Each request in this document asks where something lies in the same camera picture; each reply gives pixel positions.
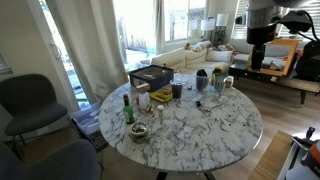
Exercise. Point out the metal spoon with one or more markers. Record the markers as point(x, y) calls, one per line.
point(209, 108)

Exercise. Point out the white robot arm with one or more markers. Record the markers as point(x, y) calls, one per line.
point(263, 16)

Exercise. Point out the dark smoky plastic cup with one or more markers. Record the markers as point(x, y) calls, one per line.
point(177, 86)

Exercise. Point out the large translucent plastic cup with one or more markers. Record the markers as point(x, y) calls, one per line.
point(202, 79)

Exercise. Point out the yellow plate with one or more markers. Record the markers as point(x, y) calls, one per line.
point(160, 96)

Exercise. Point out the navy blue open box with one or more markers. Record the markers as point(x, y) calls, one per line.
point(155, 76)

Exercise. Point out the small white-capped bottle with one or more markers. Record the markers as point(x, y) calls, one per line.
point(160, 112)

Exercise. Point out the white plastic bottle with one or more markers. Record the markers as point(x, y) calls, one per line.
point(144, 100)

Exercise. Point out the green glass bottle red cap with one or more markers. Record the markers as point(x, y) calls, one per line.
point(128, 111)

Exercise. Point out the small black object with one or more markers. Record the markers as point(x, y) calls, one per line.
point(198, 103)

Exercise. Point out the green tin can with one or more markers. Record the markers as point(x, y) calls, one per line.
point(139, 132)

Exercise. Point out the round marble table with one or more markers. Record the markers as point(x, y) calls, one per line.
point(189, 139)

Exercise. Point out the green patterned tumbler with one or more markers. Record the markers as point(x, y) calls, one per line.
point(219, 83)

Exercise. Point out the cream sofa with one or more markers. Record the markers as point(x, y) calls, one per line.
point(191, 58)

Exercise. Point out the white supplement bottle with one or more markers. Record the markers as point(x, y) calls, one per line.
point(229, 81)

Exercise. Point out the clear plastic storage bin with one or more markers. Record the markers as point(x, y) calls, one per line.
point(87, 119)

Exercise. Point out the white table lamp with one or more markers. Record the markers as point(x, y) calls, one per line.
point(221, 24)
point(208, 24)

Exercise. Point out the white curtain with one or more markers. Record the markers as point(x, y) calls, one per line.
point(88, 29)

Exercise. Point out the grey chair foreground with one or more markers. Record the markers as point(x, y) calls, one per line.
point(74, 161)

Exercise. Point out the wooden side table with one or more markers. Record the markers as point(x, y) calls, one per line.
point(272, 161)

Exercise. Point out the dark grey chair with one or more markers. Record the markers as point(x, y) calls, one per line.
point(31, 101)

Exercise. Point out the black low bench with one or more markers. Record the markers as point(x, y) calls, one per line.
point(239, 71)

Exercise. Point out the black backpack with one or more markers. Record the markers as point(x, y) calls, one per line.
point(308, 65)

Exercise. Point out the wooden frame shelf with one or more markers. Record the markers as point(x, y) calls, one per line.
point(279, 57)

